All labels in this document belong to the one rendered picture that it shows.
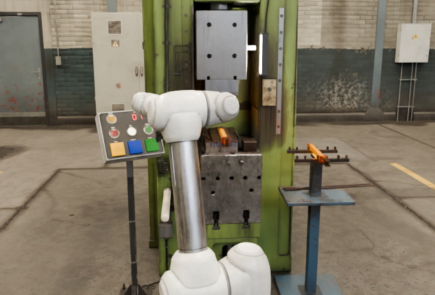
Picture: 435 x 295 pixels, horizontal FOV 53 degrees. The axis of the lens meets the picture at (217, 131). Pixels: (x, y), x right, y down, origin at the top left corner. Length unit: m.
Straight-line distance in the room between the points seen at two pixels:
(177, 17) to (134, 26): 5.18
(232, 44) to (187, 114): 1.21
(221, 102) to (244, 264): 0.56
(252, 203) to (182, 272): 1.33
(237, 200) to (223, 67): 0.83
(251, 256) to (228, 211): 1.22
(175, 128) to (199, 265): 0.46
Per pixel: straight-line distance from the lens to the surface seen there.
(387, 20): 9.41
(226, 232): 2.80
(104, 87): 8.03
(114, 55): 7.95
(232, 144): 2.68
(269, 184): 2.94
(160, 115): 1.45
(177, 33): 2.73
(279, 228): 3.08
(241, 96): 3.12
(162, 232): 2.95
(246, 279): 1.55
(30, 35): 8.98
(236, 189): 2.70
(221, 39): 2.60
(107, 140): 2.45
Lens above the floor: 1.58
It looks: 12 degrees down
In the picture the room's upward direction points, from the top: straight up
